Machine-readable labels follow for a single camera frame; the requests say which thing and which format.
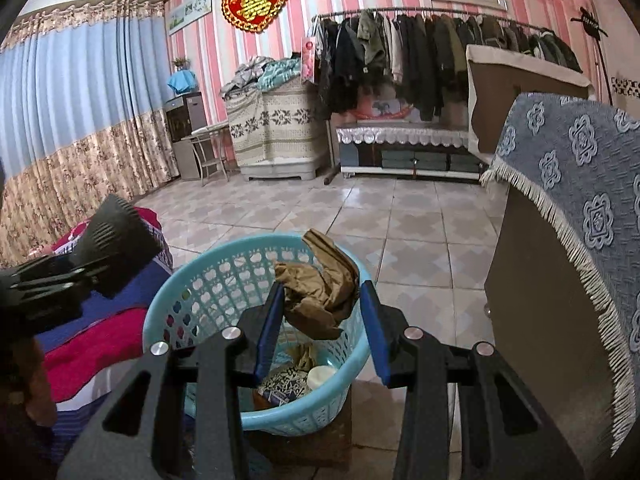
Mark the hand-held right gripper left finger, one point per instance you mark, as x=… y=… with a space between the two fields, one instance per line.
x=267 y=335

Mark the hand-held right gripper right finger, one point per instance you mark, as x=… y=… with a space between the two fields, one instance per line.
x=377 y=335

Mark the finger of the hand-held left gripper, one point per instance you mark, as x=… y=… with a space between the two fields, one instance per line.
x=55 y=275

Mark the brown paper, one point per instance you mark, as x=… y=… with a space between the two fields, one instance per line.
x=306 y=357

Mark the black white snack packet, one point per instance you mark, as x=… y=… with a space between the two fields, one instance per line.
x=285 y=385

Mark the cream ridged bowl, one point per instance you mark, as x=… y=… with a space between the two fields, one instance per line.
x=322 y=377

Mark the brown cloth garment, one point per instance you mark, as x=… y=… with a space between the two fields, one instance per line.
x=320 y=285

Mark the dark grey cup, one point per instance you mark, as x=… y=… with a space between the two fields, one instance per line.
x=125 y=250

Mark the light blue plastic basket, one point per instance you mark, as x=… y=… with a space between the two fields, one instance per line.
x=210 y=280

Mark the person's left hand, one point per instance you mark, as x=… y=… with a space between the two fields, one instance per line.
x=32 y=385

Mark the striped blue red blanket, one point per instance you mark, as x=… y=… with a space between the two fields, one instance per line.
x=100 y=350

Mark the metal clothes rack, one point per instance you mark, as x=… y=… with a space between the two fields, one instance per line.
x=327 y=179

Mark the brown wooden cabinet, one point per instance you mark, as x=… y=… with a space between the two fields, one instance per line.
x=540 y=310

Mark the blue floral curtain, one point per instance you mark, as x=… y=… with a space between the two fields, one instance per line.
x=75 y=110

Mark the grey water dispenser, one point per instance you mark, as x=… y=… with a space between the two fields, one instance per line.
x=187 y=160

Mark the low television stand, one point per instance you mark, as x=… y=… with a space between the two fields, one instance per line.
x=425 y=160

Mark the white lace cloth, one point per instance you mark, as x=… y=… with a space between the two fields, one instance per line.
x=400 y=135

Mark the patterned cloth covered cabinet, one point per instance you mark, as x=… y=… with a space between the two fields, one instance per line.
x=275 y=125

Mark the small metal table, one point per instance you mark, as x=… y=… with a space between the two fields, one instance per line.
x=210 y=131

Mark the red printed toy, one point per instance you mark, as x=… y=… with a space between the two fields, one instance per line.
x=385 y=109

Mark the small potted plant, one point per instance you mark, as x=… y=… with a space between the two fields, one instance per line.
x=181 y=63

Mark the grey clothes pile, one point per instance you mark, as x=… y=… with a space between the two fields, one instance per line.
x=245 y=77

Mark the teal plaid cloth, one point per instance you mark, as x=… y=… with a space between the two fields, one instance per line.
x=280 y=72

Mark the blue fringed patterned cloth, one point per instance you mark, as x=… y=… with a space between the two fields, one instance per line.
x=575 y=160

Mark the pink hanging bag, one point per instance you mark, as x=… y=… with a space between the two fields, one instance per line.
x=309 y=62

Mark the row of hanging clothes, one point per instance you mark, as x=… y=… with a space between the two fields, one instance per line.
x=430 y=60

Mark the brown board white frame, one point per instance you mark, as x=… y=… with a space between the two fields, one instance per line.
x=515 y=105

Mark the long wall picture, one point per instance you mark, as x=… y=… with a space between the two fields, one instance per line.
x=190 y=10

